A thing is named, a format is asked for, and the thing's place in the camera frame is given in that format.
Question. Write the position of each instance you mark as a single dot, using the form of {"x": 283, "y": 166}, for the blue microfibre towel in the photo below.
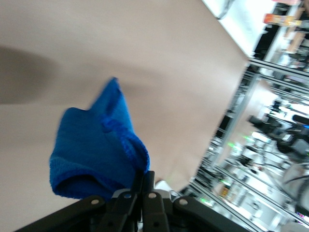
{"x": 96, "y": 149}

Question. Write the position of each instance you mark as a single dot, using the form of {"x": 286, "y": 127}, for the aluminium profile frame structure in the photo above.
{"x": 241, "y": 101}

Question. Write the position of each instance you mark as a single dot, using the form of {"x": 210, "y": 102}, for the orange printed box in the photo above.
{"x": 280, "y": 19}

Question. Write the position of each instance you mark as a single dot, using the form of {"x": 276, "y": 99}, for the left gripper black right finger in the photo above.
{"x": 154, "y": 212}

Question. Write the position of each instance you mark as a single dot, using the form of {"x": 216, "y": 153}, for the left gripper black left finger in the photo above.
{"x": 125, "y": 212}

